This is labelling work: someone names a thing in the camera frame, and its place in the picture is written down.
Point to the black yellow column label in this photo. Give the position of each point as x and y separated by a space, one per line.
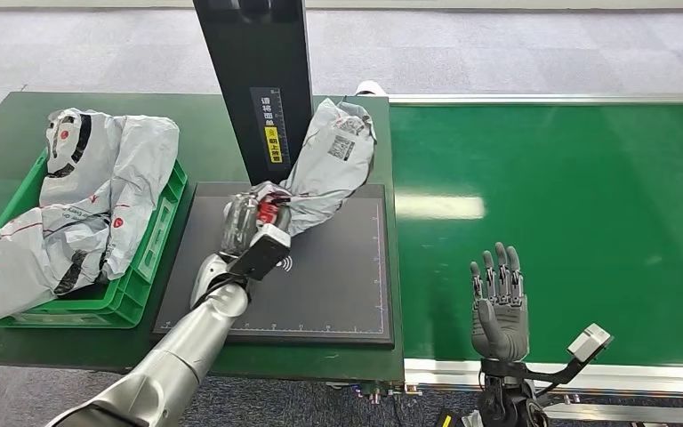
272 127

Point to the green plastic crate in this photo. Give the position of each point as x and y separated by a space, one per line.
156 241

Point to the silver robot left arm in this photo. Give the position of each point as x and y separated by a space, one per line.
182 353

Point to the black yellow object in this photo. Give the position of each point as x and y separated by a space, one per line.
444 421

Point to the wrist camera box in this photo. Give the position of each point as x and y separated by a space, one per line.
589 343
262 253

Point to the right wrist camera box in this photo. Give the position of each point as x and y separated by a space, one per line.
589 343

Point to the aluminium conveyor frame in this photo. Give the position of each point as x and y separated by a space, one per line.
447 374

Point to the black scanner column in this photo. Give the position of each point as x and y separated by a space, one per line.
259 59

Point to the grey courier package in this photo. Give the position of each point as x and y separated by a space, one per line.
330 159

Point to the grey package with black print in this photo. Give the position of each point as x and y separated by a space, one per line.
135 171

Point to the white rounded object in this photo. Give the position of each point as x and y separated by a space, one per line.
371 88

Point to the grey package with red stripe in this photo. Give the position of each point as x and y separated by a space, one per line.
23 265

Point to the metal connectors under table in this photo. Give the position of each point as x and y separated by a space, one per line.
377 392

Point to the black scanner platform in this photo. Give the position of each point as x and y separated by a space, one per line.
330 294

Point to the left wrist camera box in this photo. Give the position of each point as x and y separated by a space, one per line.
262 253

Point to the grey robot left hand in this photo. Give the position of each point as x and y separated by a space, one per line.
241 227

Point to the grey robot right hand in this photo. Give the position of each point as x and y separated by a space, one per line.
499 318

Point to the green conveyor belt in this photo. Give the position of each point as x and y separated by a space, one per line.
612 206

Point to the dark green table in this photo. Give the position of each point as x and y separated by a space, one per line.
212 135

